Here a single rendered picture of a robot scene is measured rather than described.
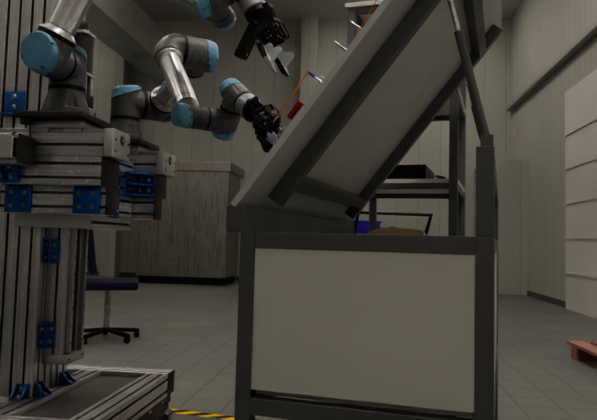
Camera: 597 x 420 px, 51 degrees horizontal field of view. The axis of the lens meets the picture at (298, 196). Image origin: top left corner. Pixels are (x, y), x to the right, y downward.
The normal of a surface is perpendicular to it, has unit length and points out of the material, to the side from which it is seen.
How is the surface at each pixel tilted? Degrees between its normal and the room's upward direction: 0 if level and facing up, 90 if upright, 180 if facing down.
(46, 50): 97
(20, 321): 90
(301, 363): 90
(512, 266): 90
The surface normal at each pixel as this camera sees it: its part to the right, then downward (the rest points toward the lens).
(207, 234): -0.11, -0.07
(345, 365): -0.31, -0.07
